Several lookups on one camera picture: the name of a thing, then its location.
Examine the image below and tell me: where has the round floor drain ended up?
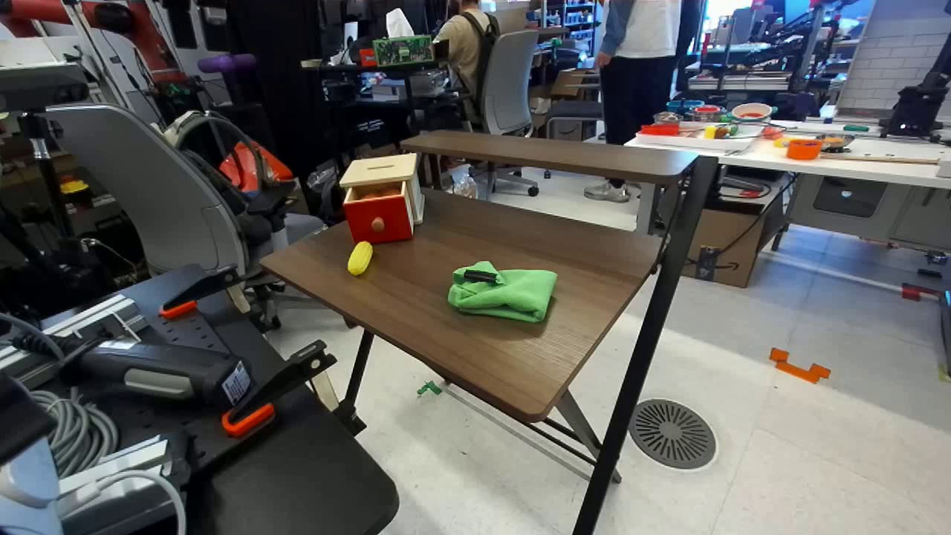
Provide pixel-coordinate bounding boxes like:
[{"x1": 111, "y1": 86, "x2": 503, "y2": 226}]
[{"x1": 629, "y1": 398, "x2": 716, "y2": 470}]

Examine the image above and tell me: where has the black clamp with orange tips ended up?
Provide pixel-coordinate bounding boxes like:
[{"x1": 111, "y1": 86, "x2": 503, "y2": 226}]
[{"x1": 221, "y1": 342, "x2": 337, "y2": 440}]

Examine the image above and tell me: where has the orange bowl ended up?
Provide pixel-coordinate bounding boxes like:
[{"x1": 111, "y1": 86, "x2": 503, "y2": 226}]
[{"x1": 788, "y1": 141, "x2": 824, "y2": 160}]

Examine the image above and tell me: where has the orange floor marker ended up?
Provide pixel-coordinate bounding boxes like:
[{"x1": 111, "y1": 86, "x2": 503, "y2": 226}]
[{"x1": 769, "y1": 348, "x2": 833, "y2": 385}]

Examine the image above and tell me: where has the grey office chair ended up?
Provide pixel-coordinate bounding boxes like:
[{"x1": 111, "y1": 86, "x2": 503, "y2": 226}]
[{"x1": 43, "y1": 103, "x2": 292, "y2": 334}]

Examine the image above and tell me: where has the brown wooden desk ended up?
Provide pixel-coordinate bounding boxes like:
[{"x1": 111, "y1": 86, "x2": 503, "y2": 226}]
[{"x1": 264, "y1": 131, "x2": 719, "y2": 535}]

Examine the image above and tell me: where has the green folded cloth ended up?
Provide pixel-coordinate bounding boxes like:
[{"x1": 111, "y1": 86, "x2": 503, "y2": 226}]
[{"x1": 445, "y1": 262, "x2": 560, "y2": 325}]

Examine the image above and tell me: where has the white work table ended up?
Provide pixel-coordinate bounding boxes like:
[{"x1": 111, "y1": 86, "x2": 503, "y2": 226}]
[{"x1": 625, "y1": 116, "x2": 951, "y2": 253}]

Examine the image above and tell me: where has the orange black backpack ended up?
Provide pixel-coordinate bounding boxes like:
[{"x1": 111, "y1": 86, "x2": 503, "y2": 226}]
[{"x1": 221, "y1": 144, "x2": 294, "y2": 193}]

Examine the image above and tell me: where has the person in white shirt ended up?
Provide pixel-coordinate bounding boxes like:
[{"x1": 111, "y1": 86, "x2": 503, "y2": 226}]
[{"x1": 583, "y1": 0, "x2": 702, "y2": 207}]

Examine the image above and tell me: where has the cardboard box under table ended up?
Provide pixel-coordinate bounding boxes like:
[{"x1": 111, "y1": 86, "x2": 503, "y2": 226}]
[{"x1": 683, "y1": 193, "x2": 784, "y2": 288}]

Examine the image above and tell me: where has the grey swivel chair background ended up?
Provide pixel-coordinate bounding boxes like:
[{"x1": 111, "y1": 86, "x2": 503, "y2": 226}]
[{"x1": 478, "y1": 27, "x2": 546, "y2": 201}]

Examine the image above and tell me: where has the yellow oval object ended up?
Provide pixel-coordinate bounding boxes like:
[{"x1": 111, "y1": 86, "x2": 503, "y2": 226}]
[{"x1": 349, "y1": 241, "x2": 375, "y2": 276}]

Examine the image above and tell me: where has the seated person with backpack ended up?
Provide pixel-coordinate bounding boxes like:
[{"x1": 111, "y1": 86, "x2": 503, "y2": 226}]
[{"x1": 433, "y1": 0, "x2": 500, "y2": 131}]

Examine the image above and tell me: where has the grey cable bundle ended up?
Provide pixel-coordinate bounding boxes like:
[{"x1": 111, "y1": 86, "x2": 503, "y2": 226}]
[{"x1": 26, "y1": 385, "x2": 123, "y2": 481}]

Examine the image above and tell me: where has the wooden box with red drawer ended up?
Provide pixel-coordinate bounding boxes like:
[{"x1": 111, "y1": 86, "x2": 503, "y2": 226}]
[{"x1": 340, "y1": 152, "x2": 424, "y2": 245}]

